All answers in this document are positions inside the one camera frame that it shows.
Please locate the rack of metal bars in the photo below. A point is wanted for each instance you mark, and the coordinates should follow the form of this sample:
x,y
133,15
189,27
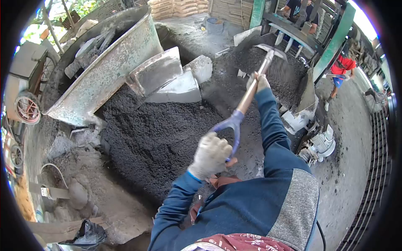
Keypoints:
x,y
372,175

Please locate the cart with spoked wheels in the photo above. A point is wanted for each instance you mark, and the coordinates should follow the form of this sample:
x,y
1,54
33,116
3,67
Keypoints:
x,y
26,84

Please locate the large metal mixer drum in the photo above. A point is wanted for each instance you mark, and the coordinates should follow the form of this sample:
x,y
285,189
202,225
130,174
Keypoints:
x,y
103,66

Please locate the person's right hand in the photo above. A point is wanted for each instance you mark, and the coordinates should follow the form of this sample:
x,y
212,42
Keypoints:
x,y
259,82

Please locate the grey bucket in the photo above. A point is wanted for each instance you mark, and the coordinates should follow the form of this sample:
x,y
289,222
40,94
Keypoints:
x,y
214,25

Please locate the grey electric motor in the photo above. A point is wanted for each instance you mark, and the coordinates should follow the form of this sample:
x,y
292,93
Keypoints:
x,y
318,146

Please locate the person's legs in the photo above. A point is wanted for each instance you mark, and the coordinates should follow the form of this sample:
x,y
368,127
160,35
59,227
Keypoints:
x,y
224,180

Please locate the green block press machine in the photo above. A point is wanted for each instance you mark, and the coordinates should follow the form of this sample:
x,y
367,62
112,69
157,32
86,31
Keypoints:
x,y
301,34

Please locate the person's left fingers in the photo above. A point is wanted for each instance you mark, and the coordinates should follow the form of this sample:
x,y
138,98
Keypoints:
x,y
219,147

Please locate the stack of cement sacks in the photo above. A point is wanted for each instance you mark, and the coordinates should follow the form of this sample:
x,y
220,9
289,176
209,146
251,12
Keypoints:
x,y
177,8

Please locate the black plastic bag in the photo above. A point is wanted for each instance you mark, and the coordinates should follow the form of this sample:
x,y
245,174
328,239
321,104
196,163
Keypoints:
x,y
86,237

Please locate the person's right fingers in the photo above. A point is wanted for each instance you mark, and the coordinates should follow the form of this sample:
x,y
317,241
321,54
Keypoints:
x,y
255,80

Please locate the pile of dark gravel mix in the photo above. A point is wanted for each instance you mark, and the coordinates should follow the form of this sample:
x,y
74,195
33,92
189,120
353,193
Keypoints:
x,y
176,122

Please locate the person's body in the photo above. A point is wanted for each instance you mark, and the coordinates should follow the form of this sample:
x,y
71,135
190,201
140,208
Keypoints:
x,y
251,210

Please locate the person's left hand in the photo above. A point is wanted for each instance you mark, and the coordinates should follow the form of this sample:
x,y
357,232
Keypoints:
x,y
209,156

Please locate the metal chute plate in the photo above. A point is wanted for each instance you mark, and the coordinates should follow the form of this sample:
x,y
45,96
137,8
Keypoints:
x,y
166,75

